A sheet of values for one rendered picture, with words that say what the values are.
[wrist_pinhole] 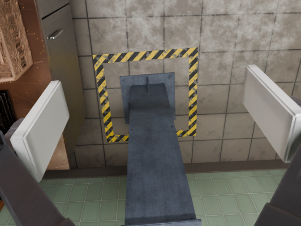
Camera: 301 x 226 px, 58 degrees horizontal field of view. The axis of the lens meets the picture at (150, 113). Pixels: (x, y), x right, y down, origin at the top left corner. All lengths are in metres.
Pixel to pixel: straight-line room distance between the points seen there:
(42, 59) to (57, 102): 0.83
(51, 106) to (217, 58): 1.49
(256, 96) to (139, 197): 0.72
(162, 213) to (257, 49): 1.15
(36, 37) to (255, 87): 0.87
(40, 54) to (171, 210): 0.66
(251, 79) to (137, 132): 0.99
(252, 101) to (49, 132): 0.13
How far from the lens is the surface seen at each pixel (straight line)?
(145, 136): 1.12
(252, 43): 1.67
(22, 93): 1.09
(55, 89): 0.19
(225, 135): 1.89
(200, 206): 1.70
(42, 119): 0.16
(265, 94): 0.17
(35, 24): 0.99
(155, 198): 0.86
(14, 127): 0.17
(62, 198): 1.82
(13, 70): 0.88
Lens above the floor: 1.49
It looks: 61 degrees down
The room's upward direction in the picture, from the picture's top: 175 degrees clockwise
